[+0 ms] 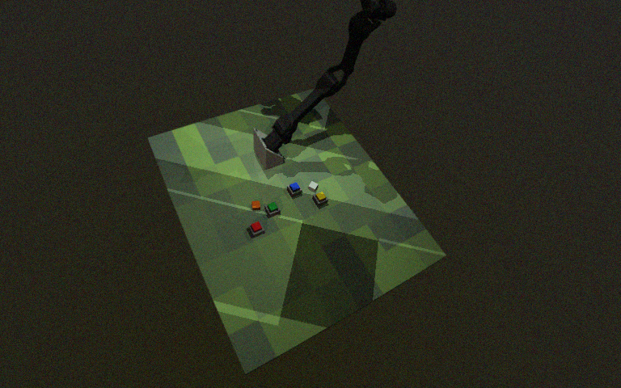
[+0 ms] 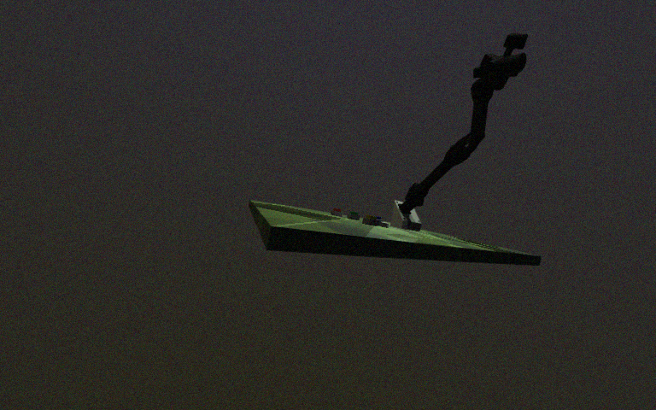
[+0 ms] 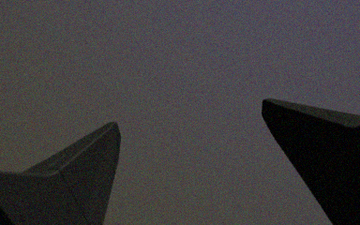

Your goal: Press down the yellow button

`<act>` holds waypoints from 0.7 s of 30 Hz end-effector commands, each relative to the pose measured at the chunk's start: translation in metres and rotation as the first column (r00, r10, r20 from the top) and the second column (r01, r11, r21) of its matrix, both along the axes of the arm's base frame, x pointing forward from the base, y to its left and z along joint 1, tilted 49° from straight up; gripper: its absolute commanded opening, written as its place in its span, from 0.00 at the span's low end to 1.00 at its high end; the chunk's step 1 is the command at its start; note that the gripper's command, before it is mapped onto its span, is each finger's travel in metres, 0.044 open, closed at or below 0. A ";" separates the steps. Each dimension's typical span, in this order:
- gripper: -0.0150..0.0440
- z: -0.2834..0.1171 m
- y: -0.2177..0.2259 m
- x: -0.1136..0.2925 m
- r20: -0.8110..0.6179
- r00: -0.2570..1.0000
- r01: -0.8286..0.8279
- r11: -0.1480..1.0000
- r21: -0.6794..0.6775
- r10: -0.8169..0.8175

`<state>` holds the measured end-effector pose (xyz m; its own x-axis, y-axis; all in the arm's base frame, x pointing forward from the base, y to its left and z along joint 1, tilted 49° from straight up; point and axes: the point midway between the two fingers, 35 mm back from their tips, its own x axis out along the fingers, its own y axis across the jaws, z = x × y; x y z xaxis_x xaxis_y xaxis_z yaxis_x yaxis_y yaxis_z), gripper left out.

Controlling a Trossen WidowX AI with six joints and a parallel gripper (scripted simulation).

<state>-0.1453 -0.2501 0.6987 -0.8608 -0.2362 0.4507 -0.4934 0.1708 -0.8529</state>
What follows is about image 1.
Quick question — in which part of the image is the blue button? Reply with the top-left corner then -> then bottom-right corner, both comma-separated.
287,182 -> 302,197

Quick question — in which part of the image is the yellow button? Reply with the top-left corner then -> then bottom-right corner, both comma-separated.
312,192 -> 328,207

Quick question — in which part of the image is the green button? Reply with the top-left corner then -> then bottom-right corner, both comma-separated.
264,201 -> 281,217

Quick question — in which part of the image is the red button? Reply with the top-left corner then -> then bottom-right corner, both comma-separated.
248,221 -> 264,238

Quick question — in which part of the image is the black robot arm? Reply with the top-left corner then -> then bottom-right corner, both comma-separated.
261,0 -> 397,152

